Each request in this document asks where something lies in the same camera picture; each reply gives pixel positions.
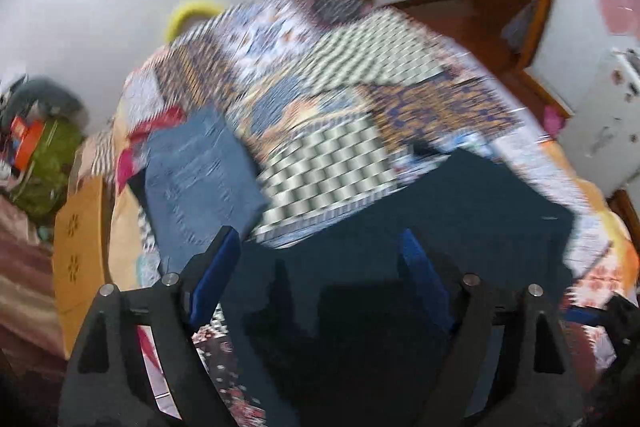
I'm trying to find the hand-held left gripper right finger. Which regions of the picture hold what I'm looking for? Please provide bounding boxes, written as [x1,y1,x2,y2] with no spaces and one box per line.
[398,228,587,427]

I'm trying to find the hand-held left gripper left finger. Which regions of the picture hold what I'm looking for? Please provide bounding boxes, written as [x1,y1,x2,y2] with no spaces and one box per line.
[59,226,242,427]

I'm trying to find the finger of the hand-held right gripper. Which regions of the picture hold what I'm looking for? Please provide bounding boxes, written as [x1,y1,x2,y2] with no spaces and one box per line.
[562,293,640,360]

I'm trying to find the dark navy pants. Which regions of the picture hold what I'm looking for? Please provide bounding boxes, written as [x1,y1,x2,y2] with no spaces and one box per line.
[220,147,578,427]

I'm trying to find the folded blue jeans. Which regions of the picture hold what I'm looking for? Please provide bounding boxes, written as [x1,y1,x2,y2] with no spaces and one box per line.
[127,106,269,260]

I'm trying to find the bamboo lap table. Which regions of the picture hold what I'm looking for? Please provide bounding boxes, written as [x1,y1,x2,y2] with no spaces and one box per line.
[52,176,115,350]

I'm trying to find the striped pink curtain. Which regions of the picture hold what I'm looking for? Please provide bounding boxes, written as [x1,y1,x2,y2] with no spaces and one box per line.
[0,194,68,360]

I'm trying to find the pink cloth item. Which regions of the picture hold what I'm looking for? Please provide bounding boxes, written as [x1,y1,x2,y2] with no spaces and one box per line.
[544,106,567,134]

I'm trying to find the green patterned bag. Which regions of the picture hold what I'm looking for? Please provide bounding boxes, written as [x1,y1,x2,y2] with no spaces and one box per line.
[9,119,85,220]

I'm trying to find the patchwork printed blanket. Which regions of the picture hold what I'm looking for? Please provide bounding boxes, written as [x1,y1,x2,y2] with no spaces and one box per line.
[70,0,640,427]

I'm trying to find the orange box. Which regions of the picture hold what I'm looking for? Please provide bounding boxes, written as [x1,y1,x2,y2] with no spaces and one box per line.
[10,116,47,170]

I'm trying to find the grey neck pillow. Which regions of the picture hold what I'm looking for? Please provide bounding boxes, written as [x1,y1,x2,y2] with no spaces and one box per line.
[9,77,85,120]

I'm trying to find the yellow foam tube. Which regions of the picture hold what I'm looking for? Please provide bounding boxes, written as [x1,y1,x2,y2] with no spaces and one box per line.
[166,0,227,42]

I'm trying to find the hanging plastic bag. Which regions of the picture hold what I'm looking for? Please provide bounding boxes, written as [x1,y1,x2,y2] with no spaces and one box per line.
[501,0,542,54]

